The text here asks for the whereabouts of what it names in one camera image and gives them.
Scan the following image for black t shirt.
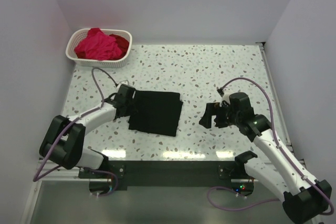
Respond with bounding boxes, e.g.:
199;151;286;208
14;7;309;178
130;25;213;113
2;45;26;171
129;91;183;137

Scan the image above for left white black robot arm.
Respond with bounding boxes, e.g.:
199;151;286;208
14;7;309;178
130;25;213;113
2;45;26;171
39;83;136;169

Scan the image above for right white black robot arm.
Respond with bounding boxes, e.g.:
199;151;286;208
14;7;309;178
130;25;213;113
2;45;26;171
199;92;332;223

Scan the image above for dark red crumpled t shirt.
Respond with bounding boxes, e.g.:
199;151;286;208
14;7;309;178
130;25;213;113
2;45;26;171
110;34;129;59

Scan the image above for white plastic laundry basket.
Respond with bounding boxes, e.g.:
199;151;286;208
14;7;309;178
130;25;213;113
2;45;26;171
66;28;133;68

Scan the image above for pink crumpled t shirt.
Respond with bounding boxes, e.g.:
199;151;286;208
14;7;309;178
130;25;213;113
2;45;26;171
74;28;123;61

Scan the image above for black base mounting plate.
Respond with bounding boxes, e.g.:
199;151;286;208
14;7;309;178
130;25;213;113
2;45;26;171
78;159;265;196

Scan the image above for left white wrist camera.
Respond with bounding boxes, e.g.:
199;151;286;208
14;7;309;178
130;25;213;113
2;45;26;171
118;80;129;86

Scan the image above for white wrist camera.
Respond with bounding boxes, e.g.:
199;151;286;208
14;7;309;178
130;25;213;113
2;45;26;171
217;88;231;106
118;80;129;86

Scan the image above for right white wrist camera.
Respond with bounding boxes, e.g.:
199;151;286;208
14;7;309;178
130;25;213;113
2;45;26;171
217;88;231;106

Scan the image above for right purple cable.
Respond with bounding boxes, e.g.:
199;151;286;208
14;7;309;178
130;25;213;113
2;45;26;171
206;77;334;214

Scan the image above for aluminium extrusion rail frame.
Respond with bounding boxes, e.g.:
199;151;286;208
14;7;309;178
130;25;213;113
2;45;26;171
19;42;320;224

